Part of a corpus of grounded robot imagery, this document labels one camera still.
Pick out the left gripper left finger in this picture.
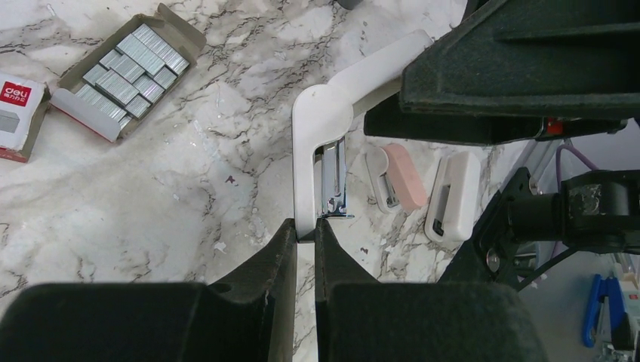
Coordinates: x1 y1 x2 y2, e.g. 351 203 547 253
1 219 297 361

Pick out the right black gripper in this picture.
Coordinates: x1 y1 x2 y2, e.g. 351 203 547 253
363 0 639 146

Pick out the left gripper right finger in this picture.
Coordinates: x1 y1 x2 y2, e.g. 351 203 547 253
314 219 548 361

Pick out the pink stapler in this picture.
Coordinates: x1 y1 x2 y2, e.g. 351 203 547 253
365 143 428 214

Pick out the red white staple box sleeve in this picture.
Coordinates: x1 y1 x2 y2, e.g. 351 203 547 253
1 72 51 163

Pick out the blue stapler off table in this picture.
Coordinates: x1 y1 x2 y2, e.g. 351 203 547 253
581 274 633 350

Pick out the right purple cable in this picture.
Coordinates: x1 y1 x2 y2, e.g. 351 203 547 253
553 142 601 176

